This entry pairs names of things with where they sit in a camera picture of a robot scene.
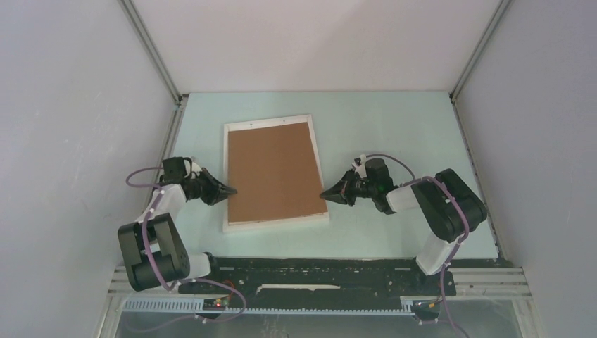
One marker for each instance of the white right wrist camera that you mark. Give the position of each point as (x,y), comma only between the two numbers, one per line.
(358,165)

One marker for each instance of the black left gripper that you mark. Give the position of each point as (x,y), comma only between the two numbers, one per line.
(222,191)

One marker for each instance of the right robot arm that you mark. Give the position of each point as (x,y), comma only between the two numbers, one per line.
(452,210)

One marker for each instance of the aluminium corner rail left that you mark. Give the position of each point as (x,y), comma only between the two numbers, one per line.
(142,32)

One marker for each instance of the aluminium corner rail right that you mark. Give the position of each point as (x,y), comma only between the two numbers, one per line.
(480,47)

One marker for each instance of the brown backing board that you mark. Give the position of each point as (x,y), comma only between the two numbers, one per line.
(276,174)

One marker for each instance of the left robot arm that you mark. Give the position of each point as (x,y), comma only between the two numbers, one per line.
(152,249)

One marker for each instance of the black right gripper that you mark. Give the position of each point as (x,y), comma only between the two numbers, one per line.
(341,191)

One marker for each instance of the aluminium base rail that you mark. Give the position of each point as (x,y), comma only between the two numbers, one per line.
(471,284)

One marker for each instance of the aluminium corner rail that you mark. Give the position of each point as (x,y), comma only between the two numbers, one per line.
(480,47)
(142,32)

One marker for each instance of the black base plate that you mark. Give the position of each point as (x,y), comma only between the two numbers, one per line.
(328,284)

